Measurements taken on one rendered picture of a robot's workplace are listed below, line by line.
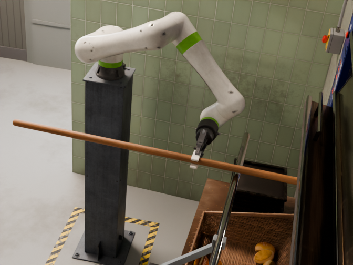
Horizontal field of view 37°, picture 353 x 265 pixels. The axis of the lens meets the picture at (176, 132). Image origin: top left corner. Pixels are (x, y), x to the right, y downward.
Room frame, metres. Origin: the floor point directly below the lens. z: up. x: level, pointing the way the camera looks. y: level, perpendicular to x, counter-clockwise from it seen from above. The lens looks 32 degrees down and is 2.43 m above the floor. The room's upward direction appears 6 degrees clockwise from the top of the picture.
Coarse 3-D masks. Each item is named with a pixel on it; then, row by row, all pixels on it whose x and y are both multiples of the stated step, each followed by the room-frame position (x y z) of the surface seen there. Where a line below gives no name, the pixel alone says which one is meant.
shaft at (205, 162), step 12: (48, 132) 1.88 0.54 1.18; (60, 132) 1.87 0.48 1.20; (72, 132) 1.87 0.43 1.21; (108, 144) 1.83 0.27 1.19; (120, 144) 1.82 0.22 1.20; (132, 144) 1.83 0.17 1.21; (168, 156) 1.79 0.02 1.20; (180, 156) 1.78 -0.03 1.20; (228, 168) 1.75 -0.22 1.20; (240, 168) 1.74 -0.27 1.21; (252, 168) 1.75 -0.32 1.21; (276, 180) 1.71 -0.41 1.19; (288, 180) 1.71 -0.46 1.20
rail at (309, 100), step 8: (304, 128) 1.74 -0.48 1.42; (304, 136) 1.67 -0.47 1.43; (304, 144) 1.62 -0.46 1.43; (304, 152) 1.56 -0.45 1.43; (304, 160) 1.51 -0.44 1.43; (304, 168) 1.47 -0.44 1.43; (304, 176) 1.42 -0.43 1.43; (304, 184) 1.38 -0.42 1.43; (304, 192) 1.34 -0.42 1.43; (304, 200) 1.30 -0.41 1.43; (304, 208) 1.26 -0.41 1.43; (296, 216) 1.23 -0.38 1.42; (296, 224) 1.19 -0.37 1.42; (296, 232) 1.15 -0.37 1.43; (296, 240) 1.11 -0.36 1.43; (296, 248) 1.08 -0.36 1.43; (296, 256) 1.05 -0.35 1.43; (296, 264) 1.02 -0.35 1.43
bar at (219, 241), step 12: (240, 156) 1.88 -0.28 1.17; (228, 192) 1.63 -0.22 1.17; (228, 204) 1.55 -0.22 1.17; (228, 216) 1.49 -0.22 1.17; (216, 240) 1.35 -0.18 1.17; (192, 252) 1.38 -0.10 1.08; (204, 252) 1.37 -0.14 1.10; (216, 252) 1.29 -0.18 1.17; (156, 264) 1.43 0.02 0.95; (168, 264) 1.39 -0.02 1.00; (180, 264) 1.38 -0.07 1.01; (216, 264) 1.25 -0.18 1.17
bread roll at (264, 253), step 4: (260, 252) 1.87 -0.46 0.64; (264, 252) 1.87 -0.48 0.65; (268, 252) 1.86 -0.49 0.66; (272, 252) 1.86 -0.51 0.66; (256, 256) 1.86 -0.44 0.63; (260, 256) 1.86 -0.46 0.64; (264, 256) 1.85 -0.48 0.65; (268, 256) 1.84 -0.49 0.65; (272, 256) 1.85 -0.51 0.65; (256, 260) 1.84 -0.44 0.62; (260, 260) 1.84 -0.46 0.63; (264, 260) 1.83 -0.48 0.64
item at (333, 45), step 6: (330, 30) 2.59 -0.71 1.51; (342, 30) 2.61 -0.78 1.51; (330, 36) 2.54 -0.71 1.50; (336, 36) 2.54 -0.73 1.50; (342, 36) 2.53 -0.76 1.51; (330, 42) 2.54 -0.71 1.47; (336, 42) 2.54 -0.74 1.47; (342, 42) 2.53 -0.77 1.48; (330, 48) 2.54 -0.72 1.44; (336, 48) 2.54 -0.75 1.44
